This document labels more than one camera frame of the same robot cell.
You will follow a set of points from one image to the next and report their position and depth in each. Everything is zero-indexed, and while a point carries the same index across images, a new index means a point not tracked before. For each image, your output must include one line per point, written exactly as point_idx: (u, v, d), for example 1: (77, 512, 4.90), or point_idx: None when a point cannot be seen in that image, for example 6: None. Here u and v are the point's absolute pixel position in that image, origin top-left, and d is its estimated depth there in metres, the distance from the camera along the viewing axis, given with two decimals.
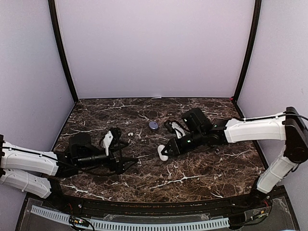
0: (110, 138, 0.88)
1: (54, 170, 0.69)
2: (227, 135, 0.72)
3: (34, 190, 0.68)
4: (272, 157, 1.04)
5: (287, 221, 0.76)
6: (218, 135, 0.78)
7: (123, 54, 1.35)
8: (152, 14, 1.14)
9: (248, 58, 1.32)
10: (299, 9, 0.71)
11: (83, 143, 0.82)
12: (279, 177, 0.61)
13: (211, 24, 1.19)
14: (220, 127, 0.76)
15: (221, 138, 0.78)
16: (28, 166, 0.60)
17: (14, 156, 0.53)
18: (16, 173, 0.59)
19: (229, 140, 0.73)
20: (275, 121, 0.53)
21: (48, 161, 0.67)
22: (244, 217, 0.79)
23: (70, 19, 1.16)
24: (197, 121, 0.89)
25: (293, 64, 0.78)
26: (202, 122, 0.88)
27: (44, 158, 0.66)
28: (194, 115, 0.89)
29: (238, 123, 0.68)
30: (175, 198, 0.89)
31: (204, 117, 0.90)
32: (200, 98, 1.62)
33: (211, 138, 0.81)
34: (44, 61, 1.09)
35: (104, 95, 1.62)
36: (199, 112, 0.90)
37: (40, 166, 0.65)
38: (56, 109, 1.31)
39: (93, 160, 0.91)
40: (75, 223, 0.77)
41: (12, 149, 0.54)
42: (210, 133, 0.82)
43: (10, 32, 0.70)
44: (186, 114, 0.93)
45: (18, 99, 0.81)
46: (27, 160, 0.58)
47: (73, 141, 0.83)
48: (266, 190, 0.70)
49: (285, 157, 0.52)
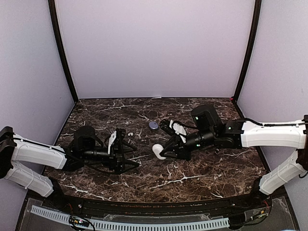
0: (113, 138, 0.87)
1: (62, 162, 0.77)
2: (243, 139, 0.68)
3: (37, 188, 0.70)
4: (273, 158, 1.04)
5: (287, 221, 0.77)
6: (232, 138, 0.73)
7: (123, 54, 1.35)
8: (151, 13, 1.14)
9: (249, 58, 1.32)
10: (298, 9, 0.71)
11: (88, 134, 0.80)
12: (285, 181, 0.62)
13: (211, 24, 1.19)
14: (236, 130, 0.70)
15: (235, 141, 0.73)
16: (41, 158, 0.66)
17: (26, 147, 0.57)
18: (23, 169, 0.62)
19: (244, 145, 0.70)
20: (294, 132, 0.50)
21: (58, 154, 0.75)
22: (244, 217, 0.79)
23: (70, 18, 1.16)
24: (210, 121, 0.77)
25: (293, 63, 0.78)
26: (216, 122, 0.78)
27: (54, 151, 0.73)
28: (208, 114, 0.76)
29: (256, 127, 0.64)
30: (175, 198, 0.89)
31: (217, 116, 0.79)
32: (200, 98, 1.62)
33: (224, 141, 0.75)
34: (44, 61, 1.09)
35: (104, 95, 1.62)
36: (213, 110, 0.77)
37: (50, 159, 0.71)
38: (56, 109, 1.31)
39: (94, 154, 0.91)
40: (75, 223, 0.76)
41: (23, 141, 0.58)
42: (224, 135, 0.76)
43: (10, 32, 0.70)
44: (198, 111, 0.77)
45: (18, 99, 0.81)
46: (41, 153, 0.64)
47: (79, 133, 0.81)
48: (269, 190, 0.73)
49: (298, 164, 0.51)
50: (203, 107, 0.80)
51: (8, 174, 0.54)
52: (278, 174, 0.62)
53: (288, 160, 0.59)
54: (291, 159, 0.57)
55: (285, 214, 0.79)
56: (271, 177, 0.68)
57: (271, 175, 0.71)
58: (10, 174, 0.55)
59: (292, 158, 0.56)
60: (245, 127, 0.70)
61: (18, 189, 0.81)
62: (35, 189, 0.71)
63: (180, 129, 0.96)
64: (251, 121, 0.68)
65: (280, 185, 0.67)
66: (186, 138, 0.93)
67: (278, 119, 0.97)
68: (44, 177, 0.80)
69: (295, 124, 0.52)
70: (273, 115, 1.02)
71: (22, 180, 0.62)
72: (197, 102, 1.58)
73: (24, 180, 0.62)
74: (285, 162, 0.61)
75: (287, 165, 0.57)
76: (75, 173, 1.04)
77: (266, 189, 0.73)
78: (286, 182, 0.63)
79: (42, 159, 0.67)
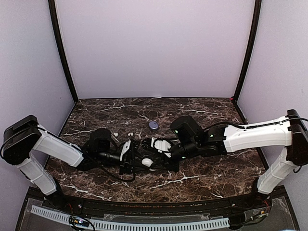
0: (126, 148, 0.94)
1: (78, 160, 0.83)
2: (227, 145, 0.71)
3: (43, 184, 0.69)
4: (272, 156, 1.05)
5: (287, 221, 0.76)
6: (216, 146, 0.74)
7: (123, 54, 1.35)
8: (152, 13, 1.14)
9: (249, 58, 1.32)
10: (299, 8, 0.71)
11: (105, 137, 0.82)
12: (280, 178, 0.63)
13: (211, 24, 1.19)
14: (218, 137, 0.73)
15: (219, 148, 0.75)
16: (60, 152, 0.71)
17: (49, 138, 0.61)
18: (36, 162, 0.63)
19: (228, 149, 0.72)
20: (279, 129, 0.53)
21: (77, 152, 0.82)
22: (244, 216, 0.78)
23: (70, 18, 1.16)
24: (190, 132, 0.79)
25: (293, 64, 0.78)
26: (196, 132, 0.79)
27: (73, 148, 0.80)
28: (186, 125, 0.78)
29: (238, 132, 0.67)
30: (175, 198, 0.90)
31: (197, 126, 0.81)
32: (200, 98, 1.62)
33: (208, 150, 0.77)
34: (44, 61, 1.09)
35: (104, 95, 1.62)
36: (192, 121, 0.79)
37: (69, 155, 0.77)
38: (55, 109, 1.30)
39: (107, 157, 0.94)
40: (75, 223, 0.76)
41: (47, 133, 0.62)
42: (206, 144, 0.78)
43: (10, 32, 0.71)
44: (177, 124, 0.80)
45: (18, 100, 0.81)
46: (61, 147, 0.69)
47: (95, 134, 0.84)
48: (268, 190, 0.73)
49: (288, 160, 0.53)
50: (181, 118, 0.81)
51: (22, 163, 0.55)
52: (273, 173, 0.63)
53: (279, 158, 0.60)
54: (281, 157, 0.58)
55: (285, 214, 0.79)
56: (266, 177, 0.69)
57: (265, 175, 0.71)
58: (24, 163, 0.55)
59: (282, 155, 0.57)
60: (227, 132, 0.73)
61: (18, 189, 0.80)
62: (40, 185, 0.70)
63: (163, 146, 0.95)
64: (233, 126, 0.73)
65: (276, 183, 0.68)
66: (171, 150, 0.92)
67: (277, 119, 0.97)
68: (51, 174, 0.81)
69: (278, 122, 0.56)
70: (273, 115, 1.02)
71: (32, 173, 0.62)
72: (197, 102, 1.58)
73: (33, 173, 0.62)
74: (276, 160, 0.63)
75: (279, 163, 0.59)
76: (75, 173, 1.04)
77: (266, 190, 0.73)
78: (281, 179, 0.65)
79: (60, 154, 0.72)
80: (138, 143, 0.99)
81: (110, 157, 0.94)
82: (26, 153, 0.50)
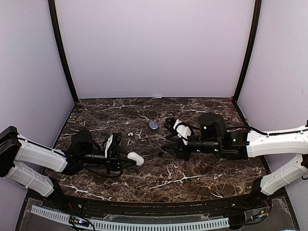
0: (109, 143, 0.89)
1: (63, 166, 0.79)
2: (249, 150, 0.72)
3: (38, 187, 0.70)
4: (273, 157, 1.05)
5: (287, 222, 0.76)
6: (238, 150, 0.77)
7: (123, 54, 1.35)
8: (151, 14, 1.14)
9: (249, 58, 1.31)
10: (299, 9, 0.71)
11: (85, 139, 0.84)
12: (288, 181, 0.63)
13: (211, 24, 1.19)
14: (241, 142, 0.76)
15: (240, 153, 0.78)
16: (43, 160, 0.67)
17: (30, 147, 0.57)
18: (24, 168, 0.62)
19: (250, 155, 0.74)
20: (297, 138, 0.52)
21: (60, 158, 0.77)
22: (244, 217, 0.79)
23: (70, 18, 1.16)
24: (219, 131, 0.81)
25: (293, 64, 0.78)
26: (223, 133, 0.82)
27: (56, 154, 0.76)
28: (217, 124, 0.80)
29: (261, 138, 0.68)
30: (175, 198, 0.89)
31: (224, 127, 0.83)
32: (200, 98, 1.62)
33: (231, 154, 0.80)
34: (44, 60, 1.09)
35: (104, 95, 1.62)
36: (223, 121, 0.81)
37: (54, 161, 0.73)
38: (56, 109, 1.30)
39: (92, 159, 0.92)
40: (75, 223, 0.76)
41: (27, 142, 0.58)
42: (229, 147, 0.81)
43: (9, 32, 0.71)
44: (208, 121, 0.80)
45: (18, 100, 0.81)
46: (44, 154, 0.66)
47: (76, 138, 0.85)
48: (270, 192, 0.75)
49: (302, 166, 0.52)
50: (213, 116, 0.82)
51: (9, 173, 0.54)
52: (281, 176, 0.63)
53: (292, 161, 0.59)
54: (295, 161, 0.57)
55: (285, 214, 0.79)
56: (273, 178, 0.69)
57: (273, 176, 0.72)
58: (12, 173, 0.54)
59: (297, 160, 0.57)
60: (250, 137, 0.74)
61: (18, 189, 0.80)
62: (36, 189, 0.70)
63: (184, 132, 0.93)
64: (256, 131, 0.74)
65: (280, 185, 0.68)
66: (190, 140, 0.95)
67: (277, 119, 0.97)
68: (45, 176, 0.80)
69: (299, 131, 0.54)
70: (273, 115, 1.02)
71: (24, 179, 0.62)
72: (197, 102, 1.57)
73: (25, 179, 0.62)
74: (288, 164, 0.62)
75: (291, 167, 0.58)
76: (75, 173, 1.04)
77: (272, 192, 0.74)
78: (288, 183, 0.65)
79: (44, 161, 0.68)
80: (120, 135, 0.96)
81: (96, 156, 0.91)
82: (11, 161, 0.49)
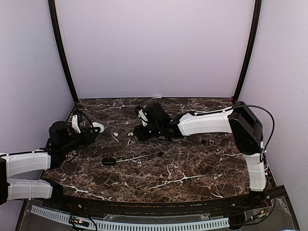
0: (76, 117, 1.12)
1: (48, 160, 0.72)
2: (181, 128, 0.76)
3: (39, 192, 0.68)
4: (273, 157, 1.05)
5: (287, 222, 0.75)
6: (173, 129, 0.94)
7: (123, 54, 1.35)
8: (151, 14, 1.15)
9: (249, 58, 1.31)
10: (298, 9, 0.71)
11: (62, 125, 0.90)
12: (259, 171, 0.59)
13: (210, 24, 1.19)
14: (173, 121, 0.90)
15: (175, 132, 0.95)
16: (27, 165, 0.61)
17: (14, 159, 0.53)
18: (19, 181, 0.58)
19: (185, 133, 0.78)
20: (221, 117, 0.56)
21: (42, 154, 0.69)
22: (244, 217, 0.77)
23: (70, 18, 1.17)
24: (155, 116, 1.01)
25: (293, 64, 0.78)
26: (160, 116, 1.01)
27: (37, 153, 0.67)
28: (152, 109, 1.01)
29: (191, 117, 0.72)
30: (176, 198, 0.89)
31: (161, 112, 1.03)
32: (200, 98, 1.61)
33: (167, 131, 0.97)
34: (44, 60, 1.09)
35: (103, 95, 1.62)
36: (157, 107, 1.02)
37: (41, 160, 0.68)
38: (56, 109, 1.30)
39: (73, 143, 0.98)
40: (75, 223, 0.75)
41: (10, 155, 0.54)
42: (166, 127, 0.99)
43: (9, 32, 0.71)
44: (146, 108, 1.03)
45: (18, 99, 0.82)
46: (28, 159, 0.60)
47: (53, 128, 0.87)
48: (260, 186, 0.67)
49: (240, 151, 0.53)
50: (150, 105, 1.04)
51: (10, 192, 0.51)
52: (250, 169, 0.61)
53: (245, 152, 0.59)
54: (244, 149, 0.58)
55: (285, 214, 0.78)
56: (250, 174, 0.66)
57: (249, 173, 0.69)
58: (12, 191, 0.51)
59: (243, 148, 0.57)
60: (184, 118, 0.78)
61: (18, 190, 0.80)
62: (38, 195, 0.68)
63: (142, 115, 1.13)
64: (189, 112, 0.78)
65: (263, 174, 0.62)
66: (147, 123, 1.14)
67: (277, 119, 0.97)
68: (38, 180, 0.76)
69: (222, 110, 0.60)
70: (274, 115, 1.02)
71: (24, 191, 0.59)
72: (197, 102, 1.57)
73: (24, 190, 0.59)
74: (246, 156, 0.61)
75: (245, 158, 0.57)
76: (75, 173, 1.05)
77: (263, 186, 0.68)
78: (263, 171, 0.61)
79: (29, 166, 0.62)
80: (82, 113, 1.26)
81: (76, 140, 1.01)
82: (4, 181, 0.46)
